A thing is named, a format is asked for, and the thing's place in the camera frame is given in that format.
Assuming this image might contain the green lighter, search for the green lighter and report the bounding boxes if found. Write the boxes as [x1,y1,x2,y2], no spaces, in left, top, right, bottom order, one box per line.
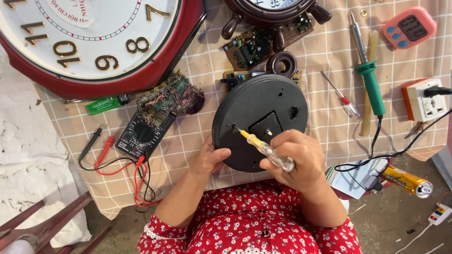
[85,94,130,116]

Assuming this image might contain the stack of papers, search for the stack of papers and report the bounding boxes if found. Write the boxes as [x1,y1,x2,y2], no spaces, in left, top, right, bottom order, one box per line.
[325,158,390,200]

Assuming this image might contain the small brown circuit board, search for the small brown circuit board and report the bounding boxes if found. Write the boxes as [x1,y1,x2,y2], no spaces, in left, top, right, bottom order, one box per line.
[220,69,304,93]

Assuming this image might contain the white and orange power socket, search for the white and orange power socket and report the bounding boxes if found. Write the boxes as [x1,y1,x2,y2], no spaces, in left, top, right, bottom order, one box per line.
[401,78,448,123]

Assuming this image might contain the frayed multicoloured cloth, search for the frayed multicoloured cloth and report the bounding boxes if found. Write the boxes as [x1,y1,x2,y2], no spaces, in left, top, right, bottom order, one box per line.
[136,69,206,128]

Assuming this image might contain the small red clear-handled screwdriver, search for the small red clear-handled screwdriver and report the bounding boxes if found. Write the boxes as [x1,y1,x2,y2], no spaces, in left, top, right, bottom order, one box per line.
[320,71,361,118]

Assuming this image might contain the white cable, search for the white cable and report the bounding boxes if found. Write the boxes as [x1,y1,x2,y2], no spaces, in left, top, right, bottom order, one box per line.
[393,222,445,254]

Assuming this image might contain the green-handled soldering iron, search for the green-handled soldering iron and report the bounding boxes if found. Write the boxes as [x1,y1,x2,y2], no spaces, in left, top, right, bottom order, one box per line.
[348,11,387,159]

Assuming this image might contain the white plastic sheet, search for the white plastic sheet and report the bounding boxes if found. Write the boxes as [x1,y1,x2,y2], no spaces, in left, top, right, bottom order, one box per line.
[0,45,93,248]

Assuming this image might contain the yellow clear-handled screwdriver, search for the yellow clear-handled screwdriver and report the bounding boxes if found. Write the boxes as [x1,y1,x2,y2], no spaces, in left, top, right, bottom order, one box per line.
[235,127,295,173]

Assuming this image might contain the black multimeter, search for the black multimeter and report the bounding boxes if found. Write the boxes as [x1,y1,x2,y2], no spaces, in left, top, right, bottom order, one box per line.
[115,111,177,161]

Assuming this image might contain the red floral dress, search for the red floral dress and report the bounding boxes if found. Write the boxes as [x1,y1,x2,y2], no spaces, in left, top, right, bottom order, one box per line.
[137,178,364,254]

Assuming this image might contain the rusty metal pliers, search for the rusty metal pliers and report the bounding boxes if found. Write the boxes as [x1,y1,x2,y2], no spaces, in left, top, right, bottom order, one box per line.
[404,121,428,139]

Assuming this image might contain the red wooden chair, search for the red wooden chair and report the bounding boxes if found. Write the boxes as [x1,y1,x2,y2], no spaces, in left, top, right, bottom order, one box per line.
[0,190,114,254]

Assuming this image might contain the pink digital timer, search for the pink digital timer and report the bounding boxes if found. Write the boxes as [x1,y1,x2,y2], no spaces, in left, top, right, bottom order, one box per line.
[382,6,438,50]

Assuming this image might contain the yellowish glue stick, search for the yellowish glue stick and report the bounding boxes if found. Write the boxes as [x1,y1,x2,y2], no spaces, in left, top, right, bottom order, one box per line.
[359,30,380,137]

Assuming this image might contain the beige checked tablecloth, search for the beige checked tablecloth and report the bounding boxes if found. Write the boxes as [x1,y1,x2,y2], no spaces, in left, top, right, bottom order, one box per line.
[33,0,452,221]

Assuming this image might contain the black round clock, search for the black round clock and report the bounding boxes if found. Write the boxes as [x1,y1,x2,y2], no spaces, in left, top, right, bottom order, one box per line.
[212,74,309,173]

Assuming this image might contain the brown ship wheel clock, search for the brown ship wheel clock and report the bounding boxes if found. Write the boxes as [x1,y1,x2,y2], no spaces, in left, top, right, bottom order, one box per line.
[221,0,333,53]

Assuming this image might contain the red multimeter probe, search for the red multimeter probe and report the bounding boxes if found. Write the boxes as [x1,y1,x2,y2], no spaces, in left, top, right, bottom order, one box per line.
[93,132,163,208]

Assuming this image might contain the white power strip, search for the white power strip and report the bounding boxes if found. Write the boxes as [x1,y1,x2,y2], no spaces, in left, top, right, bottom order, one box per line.
[428,202,452,226]

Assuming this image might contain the large red octagonal wall clock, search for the large red octagonal wall clock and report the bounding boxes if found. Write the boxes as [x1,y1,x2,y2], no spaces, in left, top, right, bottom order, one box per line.
[0,0,207,101]

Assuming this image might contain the grey metal box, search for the grey metal box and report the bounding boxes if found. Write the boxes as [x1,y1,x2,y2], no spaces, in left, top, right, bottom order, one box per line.
[430,144,452,181]

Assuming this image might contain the black plug with cable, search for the black plug with cable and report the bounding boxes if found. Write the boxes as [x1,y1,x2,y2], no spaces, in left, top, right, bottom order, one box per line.
[333,86,452,194]

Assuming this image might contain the brown toroid coil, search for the brown toroid coil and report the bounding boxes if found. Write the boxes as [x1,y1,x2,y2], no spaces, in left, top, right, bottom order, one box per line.
[266,51,298,78]

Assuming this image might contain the person's right hand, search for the person's right hand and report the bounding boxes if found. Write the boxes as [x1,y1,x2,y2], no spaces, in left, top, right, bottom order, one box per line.
[259,129,327,195]

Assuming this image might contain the large brown circuit board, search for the large brown circuit board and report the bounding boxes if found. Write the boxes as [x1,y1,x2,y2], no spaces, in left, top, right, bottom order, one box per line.
[223,12,316,71]

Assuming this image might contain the person's left hand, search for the person's left hand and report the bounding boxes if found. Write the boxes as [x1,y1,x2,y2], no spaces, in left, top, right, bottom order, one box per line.
[188,134,232,178]

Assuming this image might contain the yellow drink can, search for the yellow drink can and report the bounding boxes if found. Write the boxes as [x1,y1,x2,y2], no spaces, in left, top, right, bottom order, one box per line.
[381,165,434,199]

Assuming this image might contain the black multimeter probe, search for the black multimeter probe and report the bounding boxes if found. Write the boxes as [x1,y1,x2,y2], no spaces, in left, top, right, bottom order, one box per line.
[78,127,157,213]

